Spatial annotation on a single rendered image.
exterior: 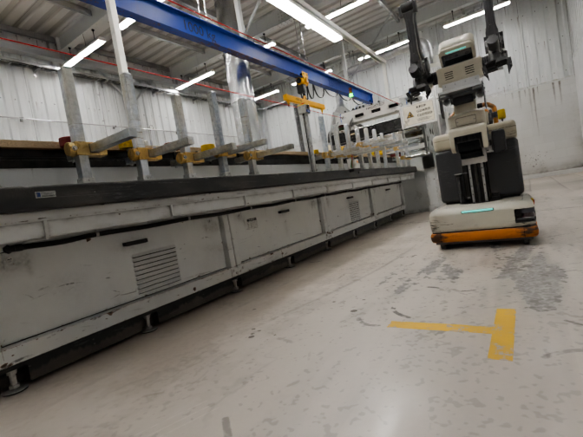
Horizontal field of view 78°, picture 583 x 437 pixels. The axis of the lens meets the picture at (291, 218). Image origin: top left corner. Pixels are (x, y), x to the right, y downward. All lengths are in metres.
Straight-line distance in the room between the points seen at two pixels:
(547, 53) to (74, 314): 11.77
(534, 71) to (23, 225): 11.69
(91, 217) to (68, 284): 0.34
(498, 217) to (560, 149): 9.30
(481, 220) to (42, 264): 2.39
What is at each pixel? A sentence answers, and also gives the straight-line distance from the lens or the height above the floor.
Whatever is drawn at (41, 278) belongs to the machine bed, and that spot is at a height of 0.37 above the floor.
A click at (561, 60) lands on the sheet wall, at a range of 12.11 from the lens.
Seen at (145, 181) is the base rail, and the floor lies 0.69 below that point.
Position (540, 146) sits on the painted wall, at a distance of 11.83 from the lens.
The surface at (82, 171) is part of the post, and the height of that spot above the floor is 0.75.
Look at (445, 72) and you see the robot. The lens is 2.76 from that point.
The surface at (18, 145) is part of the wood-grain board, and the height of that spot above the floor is 0.88.
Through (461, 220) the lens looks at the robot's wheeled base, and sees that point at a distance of 2.63.
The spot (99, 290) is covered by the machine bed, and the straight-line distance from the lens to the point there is 1.81.
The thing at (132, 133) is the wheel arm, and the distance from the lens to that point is 1.35.
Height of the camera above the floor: 0.52
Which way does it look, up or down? 3 degrees down
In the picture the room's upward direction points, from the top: 9 degrees counter-clockwise
